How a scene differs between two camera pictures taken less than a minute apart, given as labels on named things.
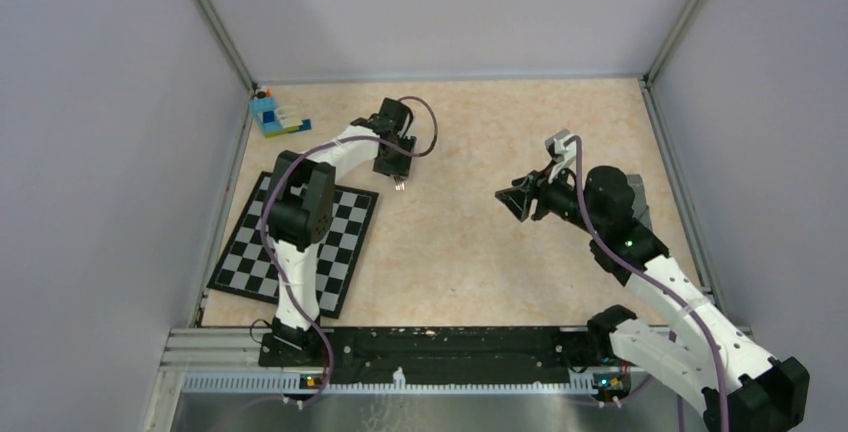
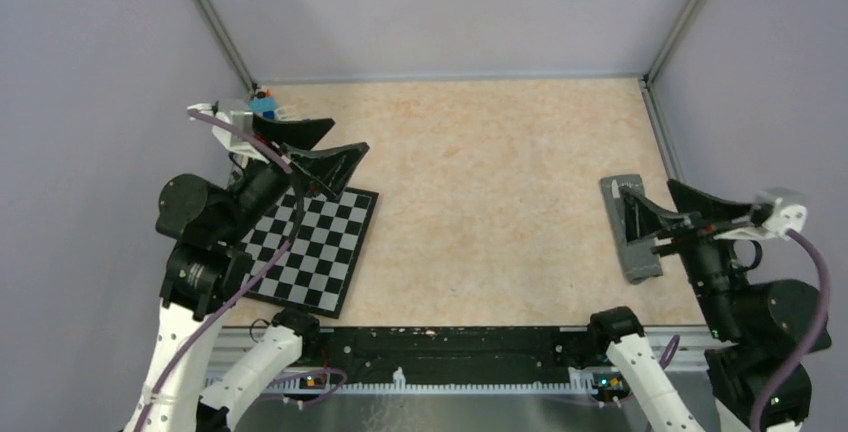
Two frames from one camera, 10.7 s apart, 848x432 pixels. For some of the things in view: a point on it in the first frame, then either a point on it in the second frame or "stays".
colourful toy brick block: x=276 y=120 stays
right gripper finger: x=518 y=197 → x=644 y=221
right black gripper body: x=559 y=197 → x=711 y=263
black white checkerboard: x=247 y=267 stays
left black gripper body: x=397 y=163 → x=258 y=187
